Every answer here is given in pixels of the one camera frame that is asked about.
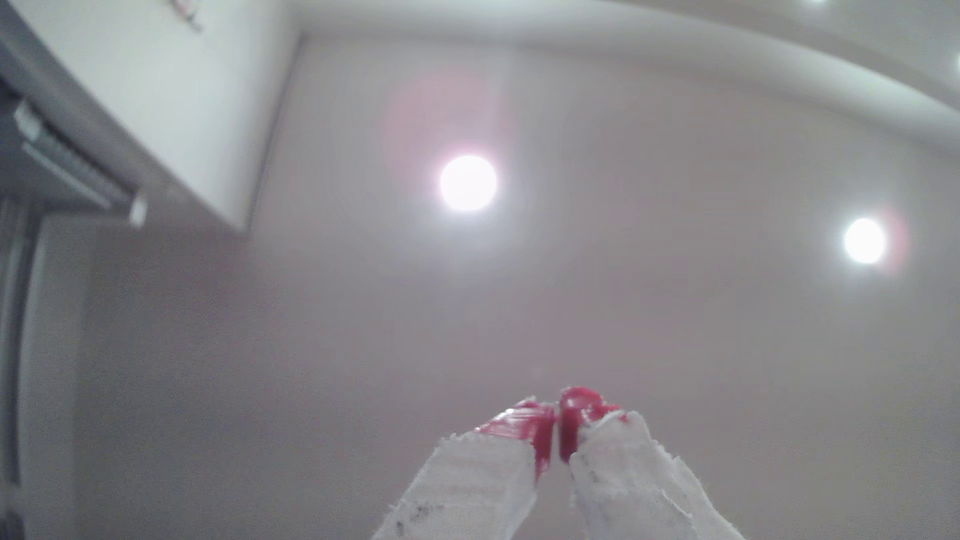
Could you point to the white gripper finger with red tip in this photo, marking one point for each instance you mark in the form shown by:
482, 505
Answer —
630, 480
469, 480

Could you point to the round ceiling light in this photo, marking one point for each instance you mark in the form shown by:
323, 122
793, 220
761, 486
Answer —
467, 183
864, 241

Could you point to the white wall cabinet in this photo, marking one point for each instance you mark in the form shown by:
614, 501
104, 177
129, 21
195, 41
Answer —
172, 97

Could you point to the grey window blind rail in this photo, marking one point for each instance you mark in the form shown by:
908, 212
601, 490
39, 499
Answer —
67, 165

